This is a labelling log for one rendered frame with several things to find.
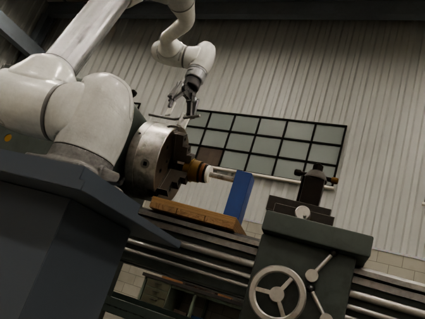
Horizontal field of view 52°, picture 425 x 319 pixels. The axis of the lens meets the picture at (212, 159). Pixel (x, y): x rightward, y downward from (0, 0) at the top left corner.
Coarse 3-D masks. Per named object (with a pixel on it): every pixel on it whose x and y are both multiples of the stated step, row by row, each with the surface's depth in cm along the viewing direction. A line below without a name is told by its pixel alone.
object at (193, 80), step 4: (188, 76) 190; (184, 80) 190; (188, 80) 188; (192, 80) 188; (196, 80) 189; (184, 84) 187; (188, 84) 188; (192, 84) 188; (196, 84) 188; (184, 88) 187; (188, 88) 188; (192, 88) 190; (196, 88) 189; (188, 92) 188; (196, 92) 192; (184, 96) 188; (188, 96) 188
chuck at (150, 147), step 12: (156, 132) 161; (168, 132) 161; (144, 144) 159; (156, 144) 158; (168, 144) 162; (144, 156) 157; (156, 156) 156; (168, 156) 164; (144, 168) 157; (156, 168) 156; (144, 180) 158; (156, 180) 159; (144, 192) 162
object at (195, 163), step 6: (192, 162) 165; (198, 162) 165; (186, 168) 166; (192, 168) 164; (198, 168) 164; (204, 168) 163; (192, 174) 164; (198, 174) 164; (192, 180) 166; (198, 180) 166
